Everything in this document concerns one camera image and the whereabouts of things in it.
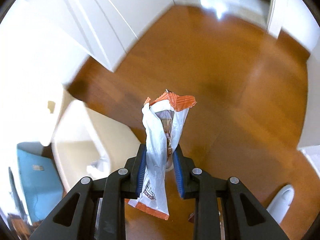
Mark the teal storage box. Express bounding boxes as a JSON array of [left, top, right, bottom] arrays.
[[17, 142, 64, 224]]

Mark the beige square trash bin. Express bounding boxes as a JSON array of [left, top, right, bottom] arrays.
[[52, 100, 140, 191]]

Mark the beige round lidded bin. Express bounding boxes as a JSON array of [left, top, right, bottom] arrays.
[[22, 84, 74, 146]]

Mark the white door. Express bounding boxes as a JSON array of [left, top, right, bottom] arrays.
[[64, 0, 174, 72]]

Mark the white orange snack wrapper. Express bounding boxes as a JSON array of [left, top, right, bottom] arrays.
[[86, 158, 110, 180]]

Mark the grey right slipper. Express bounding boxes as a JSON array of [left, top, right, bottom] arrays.
[[266, 184, 295, 224]]

